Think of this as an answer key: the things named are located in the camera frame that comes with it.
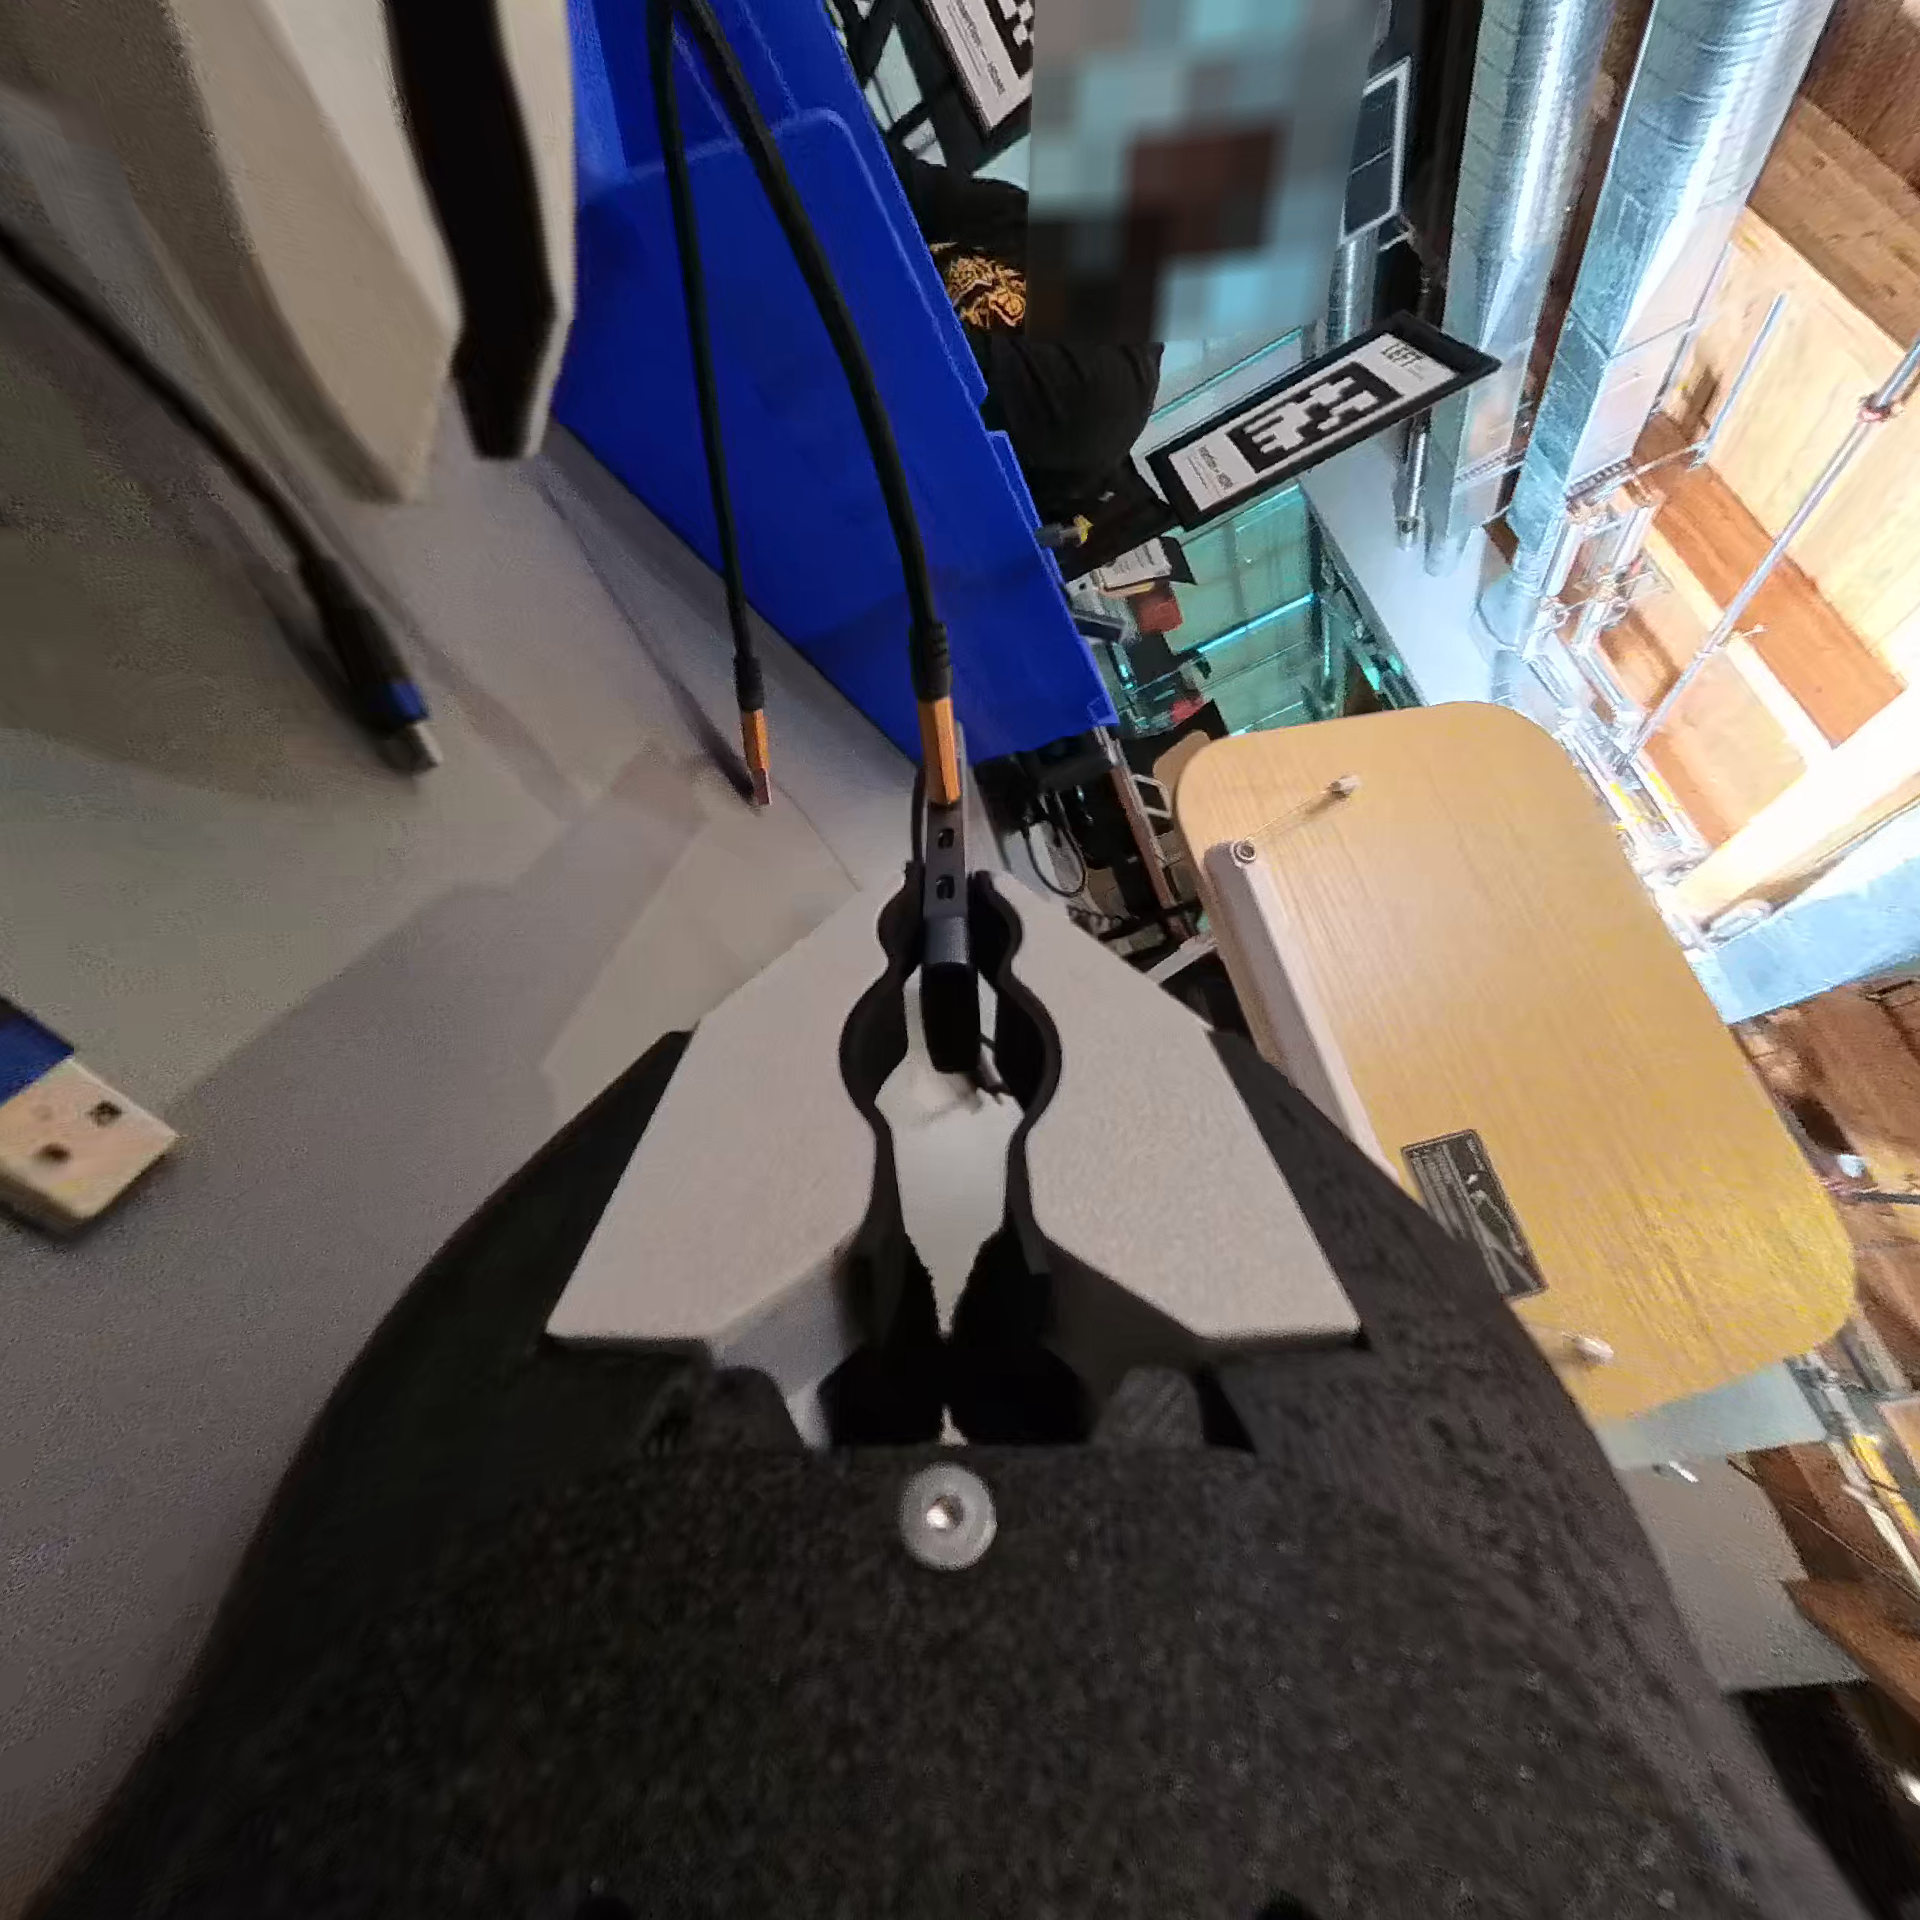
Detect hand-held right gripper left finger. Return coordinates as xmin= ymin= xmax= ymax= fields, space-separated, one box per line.
xmin=546 ymin=877 xmax=965 ymax=1452

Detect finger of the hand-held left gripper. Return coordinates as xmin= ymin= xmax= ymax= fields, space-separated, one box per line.
xmin=389 ymin=0 xmax=581 ymax=459
xmin=153 ymin=0 xmax=460 ymax=503

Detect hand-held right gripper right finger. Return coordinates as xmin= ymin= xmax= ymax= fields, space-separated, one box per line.
xmin=947 ymin=875 xmax=1363 ymax=1447

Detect blue plastic bin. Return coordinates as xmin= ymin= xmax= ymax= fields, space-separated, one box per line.
xmin=549 ymin=0 xmax=1125 ymax=769

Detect black cable orange plugs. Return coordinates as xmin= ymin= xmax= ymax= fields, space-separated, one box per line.
xmin=647 ymin=0 xmax=967 ymax=812

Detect black cable blue plugs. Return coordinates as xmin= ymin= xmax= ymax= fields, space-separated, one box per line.
xmin=0 ymin=224 xmax=445 ymax=1235

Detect grey desk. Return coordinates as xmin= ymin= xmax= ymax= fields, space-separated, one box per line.
xmin=0 ymin=256 xmax=1037 ymax=1906

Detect wooden side table top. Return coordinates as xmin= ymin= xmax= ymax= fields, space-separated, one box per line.
xmin=1174 ymin=702 xmax=1864 ymax=1423

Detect black white printed tag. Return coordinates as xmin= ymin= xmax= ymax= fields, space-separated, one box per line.
xmin=915 ymin=0 xmax=1045 ymax=129
xmin=1144 ymin=313 xmax=1503 ymax=529

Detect large silver ventilation duct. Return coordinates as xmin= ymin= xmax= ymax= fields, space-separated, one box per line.
xmin=1476 ymin=0 xmax=1845 ymax=708

